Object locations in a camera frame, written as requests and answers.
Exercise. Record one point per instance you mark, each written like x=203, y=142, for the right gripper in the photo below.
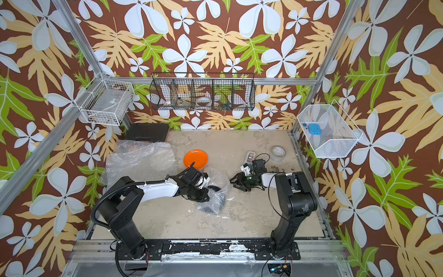
x=240, y=181

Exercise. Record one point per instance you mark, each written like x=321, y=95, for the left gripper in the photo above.
x=202, y=198

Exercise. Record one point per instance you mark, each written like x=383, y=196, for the black dinner plate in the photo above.
x=217, y=200

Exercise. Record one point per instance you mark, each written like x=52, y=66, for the bubble wrap pile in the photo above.
x=141, y=161

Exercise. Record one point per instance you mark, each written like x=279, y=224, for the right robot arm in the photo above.
x=295, y=197

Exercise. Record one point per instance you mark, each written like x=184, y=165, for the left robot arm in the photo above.
x=115, y=209

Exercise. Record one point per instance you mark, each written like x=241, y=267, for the orange dinner plate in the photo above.
x=197, y=158

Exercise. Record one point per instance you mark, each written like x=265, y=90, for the grey tape dispenser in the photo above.
x=251, y=156

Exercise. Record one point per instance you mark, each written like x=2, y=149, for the clear tape roll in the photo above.
x=277, y=154

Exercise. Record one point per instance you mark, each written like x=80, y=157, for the black plastic case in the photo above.
x=148, y=132

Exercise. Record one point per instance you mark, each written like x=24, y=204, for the blue small object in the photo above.
x=314, y=129

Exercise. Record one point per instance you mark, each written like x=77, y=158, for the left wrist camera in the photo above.
x=203, y=181

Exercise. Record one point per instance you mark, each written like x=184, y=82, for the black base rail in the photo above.
x=221, y=248

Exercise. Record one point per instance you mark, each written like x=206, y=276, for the black wire basket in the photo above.
x=203, y=91

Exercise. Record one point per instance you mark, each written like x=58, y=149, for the white wire basket right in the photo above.
x=340, y=134

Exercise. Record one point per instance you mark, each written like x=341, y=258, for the white wire basket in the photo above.
x=105, y=100
x=340, y=134

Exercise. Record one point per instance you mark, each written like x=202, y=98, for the white wire basket left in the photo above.
x=105, y=100

